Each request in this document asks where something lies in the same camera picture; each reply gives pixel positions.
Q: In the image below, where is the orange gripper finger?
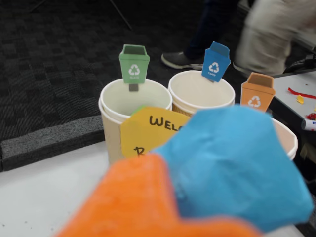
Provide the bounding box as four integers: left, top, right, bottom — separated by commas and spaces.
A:
54, 155, 262, 237

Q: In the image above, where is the blue paper packet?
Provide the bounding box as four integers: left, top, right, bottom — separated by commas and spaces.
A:
152, 105, 315, 233

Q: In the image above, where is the yellow welcome sign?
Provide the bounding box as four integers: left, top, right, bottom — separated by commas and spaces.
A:
120, 106, 191, 159

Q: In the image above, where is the paper cup with green tag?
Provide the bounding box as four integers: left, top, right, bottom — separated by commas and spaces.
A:
98, 78, 173, 166

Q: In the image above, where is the paper cup with blue tag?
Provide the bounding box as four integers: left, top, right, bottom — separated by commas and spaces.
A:
167, 70, 236, 117

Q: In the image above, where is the green recycling bin tag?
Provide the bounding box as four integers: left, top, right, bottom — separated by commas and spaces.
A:
118, 44, 151, 92

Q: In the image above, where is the blue recycling bin tag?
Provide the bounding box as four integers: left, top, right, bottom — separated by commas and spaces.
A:
201, 41, 232, 83

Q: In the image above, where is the orange recycling bin tag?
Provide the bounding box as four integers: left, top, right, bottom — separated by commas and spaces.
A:
240, 72, 276, 113

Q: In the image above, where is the paper cup with orange tag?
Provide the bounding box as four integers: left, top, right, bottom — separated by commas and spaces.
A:
270, 117, 298, 161

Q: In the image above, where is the person in dark blue clothes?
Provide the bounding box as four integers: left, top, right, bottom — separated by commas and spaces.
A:
160, 0, 239, 71

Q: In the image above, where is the white whiteboard marker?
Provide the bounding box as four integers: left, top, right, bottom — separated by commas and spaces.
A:
301, 118, 316, 131

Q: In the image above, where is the grey table with black edge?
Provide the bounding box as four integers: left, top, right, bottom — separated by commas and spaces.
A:
268, 70, 316, 178

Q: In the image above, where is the long red tape strip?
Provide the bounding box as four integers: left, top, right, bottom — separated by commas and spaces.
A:
287, 86, 316, 100

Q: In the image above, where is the person in beige trousers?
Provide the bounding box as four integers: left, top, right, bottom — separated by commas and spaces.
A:
233, 0, 316, 78

